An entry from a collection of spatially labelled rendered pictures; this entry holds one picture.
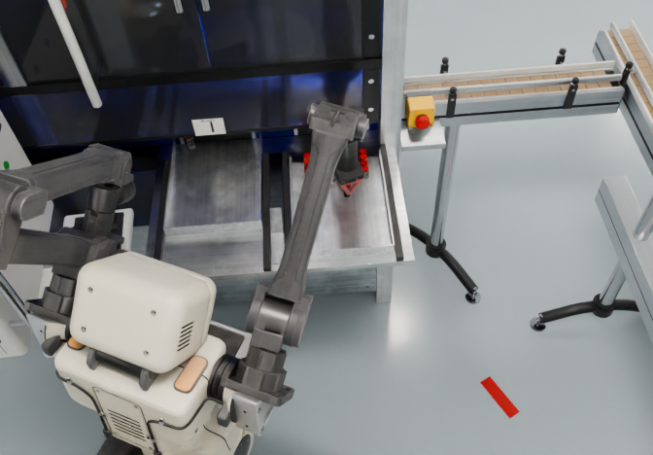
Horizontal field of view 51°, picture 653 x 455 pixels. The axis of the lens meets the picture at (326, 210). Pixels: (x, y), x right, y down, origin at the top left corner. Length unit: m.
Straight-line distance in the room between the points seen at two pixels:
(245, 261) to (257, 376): 0.61
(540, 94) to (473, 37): 1.77
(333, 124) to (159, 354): 0.49
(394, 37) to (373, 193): 0.43
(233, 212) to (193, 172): 0.20
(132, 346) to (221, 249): 0.67
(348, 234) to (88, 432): 1.30
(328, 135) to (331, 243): 0.64
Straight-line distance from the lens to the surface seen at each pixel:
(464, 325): 2.69
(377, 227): 1.81
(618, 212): 2.41
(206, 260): 1.80
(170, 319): 1.15
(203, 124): 1.91
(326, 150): 1.19
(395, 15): 1.70
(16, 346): 1.86
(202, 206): 1.91
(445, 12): 4.04
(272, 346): 1.22
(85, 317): 1.23
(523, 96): 2.13
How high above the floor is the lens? 2.33
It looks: 51 degrees down
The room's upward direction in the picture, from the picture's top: 4 degrees counter-clockwise
